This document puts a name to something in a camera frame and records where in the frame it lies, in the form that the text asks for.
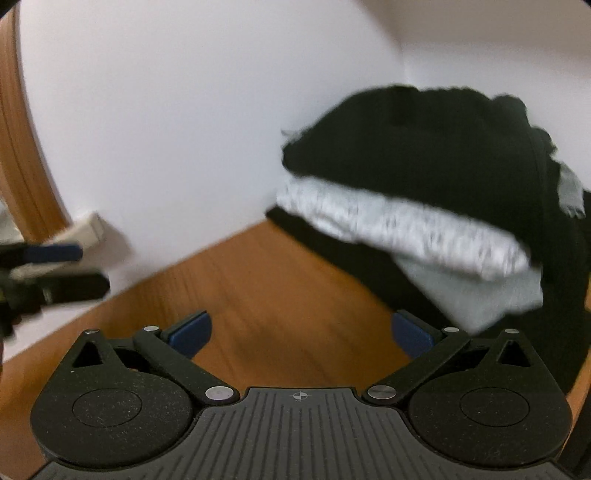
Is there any black folded clothes stack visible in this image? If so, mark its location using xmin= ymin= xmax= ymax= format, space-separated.
xmin=283 ymin=86 xmax=590 ymax=391

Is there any grey white folded garment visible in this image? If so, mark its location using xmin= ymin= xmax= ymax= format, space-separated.
xmin=274 ymin=158 xmax=588 ymax=335

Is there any wooden window frame post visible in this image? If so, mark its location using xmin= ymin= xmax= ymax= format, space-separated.
xmin=1 ymin=5 xmax=69 ymax=242

